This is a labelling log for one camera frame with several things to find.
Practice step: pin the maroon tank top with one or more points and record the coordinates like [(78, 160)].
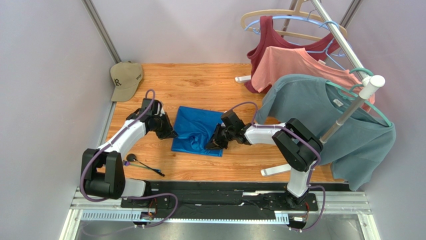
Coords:
[(270, 38)]

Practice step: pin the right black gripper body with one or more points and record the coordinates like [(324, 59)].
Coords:
[(219, 136)]

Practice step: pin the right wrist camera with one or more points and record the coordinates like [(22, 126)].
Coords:
[(230, 119)]

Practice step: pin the blue cloth napkin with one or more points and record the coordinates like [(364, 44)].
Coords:
[(195, 128)]

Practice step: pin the salmon pink t-shirt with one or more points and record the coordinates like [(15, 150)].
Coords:
[(277, 62)]

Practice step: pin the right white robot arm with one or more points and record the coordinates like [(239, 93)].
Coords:
[(299, 146)]

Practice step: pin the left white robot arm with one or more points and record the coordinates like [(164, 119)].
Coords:
[(102, 172)]

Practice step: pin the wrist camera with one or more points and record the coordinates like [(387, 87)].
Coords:
[(230, 119), (152, 107)]

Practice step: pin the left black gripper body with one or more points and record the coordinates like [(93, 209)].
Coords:
[(162, 127)]

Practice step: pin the aluminium frame rail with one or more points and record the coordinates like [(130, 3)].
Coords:
[(332, 203)]

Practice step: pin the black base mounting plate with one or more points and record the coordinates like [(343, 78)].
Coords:
[(208, 200)]

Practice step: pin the beige wooden hanger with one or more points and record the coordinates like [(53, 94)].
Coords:
[(287, 15)]

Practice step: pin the teal t-shirt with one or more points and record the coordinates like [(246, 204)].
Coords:
[(355, 150)]

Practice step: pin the black fork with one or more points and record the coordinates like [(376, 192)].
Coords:
[(128, 163)]

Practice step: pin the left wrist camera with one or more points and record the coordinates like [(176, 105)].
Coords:
[(152, 107)]

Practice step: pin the beige baseball cap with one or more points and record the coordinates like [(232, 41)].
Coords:
[(126, 77)]

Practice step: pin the black spoon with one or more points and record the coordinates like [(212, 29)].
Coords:
[(132, 158)]

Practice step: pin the teal green hanger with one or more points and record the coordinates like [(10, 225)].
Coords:
[(360, 93)]

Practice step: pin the metal clothes rack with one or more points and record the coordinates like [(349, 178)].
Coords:
[(349, 53)]

